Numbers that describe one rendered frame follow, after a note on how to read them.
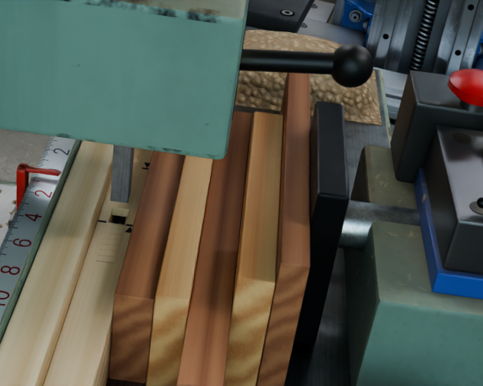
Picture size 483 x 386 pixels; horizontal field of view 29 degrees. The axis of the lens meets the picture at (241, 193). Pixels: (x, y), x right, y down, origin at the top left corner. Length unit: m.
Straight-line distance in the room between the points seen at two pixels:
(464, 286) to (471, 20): 0.77
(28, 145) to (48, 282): 1.91
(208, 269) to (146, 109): 0.08
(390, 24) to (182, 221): 0.77
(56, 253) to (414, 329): 0.17
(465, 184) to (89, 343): 0.18
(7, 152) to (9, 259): 1.87
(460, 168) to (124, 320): 0.17
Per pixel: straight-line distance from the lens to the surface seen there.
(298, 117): 0.51
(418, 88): 0.50
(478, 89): 0.47
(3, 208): 0.72
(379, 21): 1.21
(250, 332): 0.43
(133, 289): 0.42
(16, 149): 2.30
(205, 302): 0.42
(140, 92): 0.40
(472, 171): 0.45
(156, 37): 0.39
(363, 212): 0.47
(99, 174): 0.49
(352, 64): 0.42
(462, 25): 1.18
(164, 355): 0.43
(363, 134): 0.67
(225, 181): 0.50
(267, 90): 0.67
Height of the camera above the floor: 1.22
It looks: 33 degrees down
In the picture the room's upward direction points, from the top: 9 degrees clockwise
